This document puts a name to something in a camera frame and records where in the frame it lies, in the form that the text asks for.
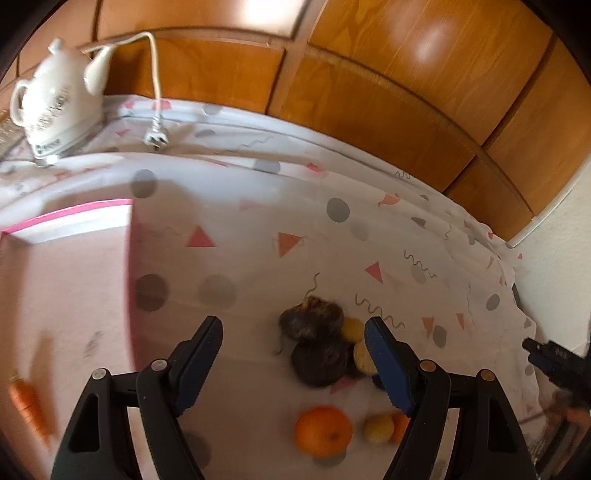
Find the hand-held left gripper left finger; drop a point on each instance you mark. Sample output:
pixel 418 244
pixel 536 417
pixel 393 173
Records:
pixel 203 364

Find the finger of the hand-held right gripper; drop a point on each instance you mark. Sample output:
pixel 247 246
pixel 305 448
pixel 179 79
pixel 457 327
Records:
pixel 558 364

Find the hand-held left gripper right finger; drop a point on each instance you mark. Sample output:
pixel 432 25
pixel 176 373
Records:
pixel 388 364

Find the small orange mandarin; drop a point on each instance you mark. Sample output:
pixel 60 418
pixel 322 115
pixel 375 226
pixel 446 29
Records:
pixel 400 427

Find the yellow round fruit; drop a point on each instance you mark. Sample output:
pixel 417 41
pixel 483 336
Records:
pixel 378 429
pixel 353 330

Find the dark brown fruit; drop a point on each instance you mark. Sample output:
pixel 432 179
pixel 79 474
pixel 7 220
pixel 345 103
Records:
pixel 314 321
pixel 321 364

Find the large orange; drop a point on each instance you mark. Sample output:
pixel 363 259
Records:
pixel 323 431

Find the pink shallow box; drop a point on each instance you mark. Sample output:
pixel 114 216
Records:
pixel 69 286

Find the orange carrot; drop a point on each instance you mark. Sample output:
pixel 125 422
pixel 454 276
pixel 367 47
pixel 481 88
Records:
pixel 27 401

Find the white patterned tablecloth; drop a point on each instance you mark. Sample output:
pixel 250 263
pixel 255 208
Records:
pixel 277 194

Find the white ceramic electric kettle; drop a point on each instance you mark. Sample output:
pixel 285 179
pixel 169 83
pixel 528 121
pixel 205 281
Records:
pixel 55 106

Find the woven tissue box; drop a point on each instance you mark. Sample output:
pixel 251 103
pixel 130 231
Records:
pixel 7 134

